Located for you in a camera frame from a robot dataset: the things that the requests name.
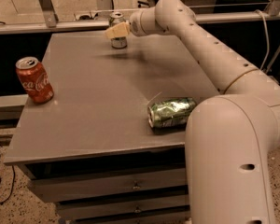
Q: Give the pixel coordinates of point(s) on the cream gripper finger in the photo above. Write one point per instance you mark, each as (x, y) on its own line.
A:
(119, 30)

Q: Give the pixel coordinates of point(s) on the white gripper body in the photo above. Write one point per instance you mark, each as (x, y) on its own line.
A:
(135, 25)

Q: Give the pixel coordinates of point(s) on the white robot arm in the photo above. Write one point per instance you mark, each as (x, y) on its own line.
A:
(229, 136)

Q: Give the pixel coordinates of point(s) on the crushed green soda can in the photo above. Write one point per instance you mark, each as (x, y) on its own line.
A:
(170, 113)

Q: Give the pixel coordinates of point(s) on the red coca-cola can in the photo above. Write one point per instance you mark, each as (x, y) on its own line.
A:
(34, 79)

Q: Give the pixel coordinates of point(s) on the grey drawer cabinet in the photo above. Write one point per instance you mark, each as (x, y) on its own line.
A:
(96, 123)

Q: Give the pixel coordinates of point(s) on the upper grey drawer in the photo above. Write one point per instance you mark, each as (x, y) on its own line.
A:
(86, 186)

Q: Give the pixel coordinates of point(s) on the grey drawer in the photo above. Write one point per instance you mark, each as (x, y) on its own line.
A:
(158, 217)
(86, 186)
(130, 205)

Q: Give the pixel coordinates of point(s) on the middle grey drawer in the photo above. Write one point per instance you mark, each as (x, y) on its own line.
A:
(130, 205)

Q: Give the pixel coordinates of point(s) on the lower grey drawer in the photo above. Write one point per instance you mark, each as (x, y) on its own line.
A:
(158, 217)

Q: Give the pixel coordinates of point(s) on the grey metal rail frame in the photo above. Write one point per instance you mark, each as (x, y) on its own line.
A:
(37, 16)

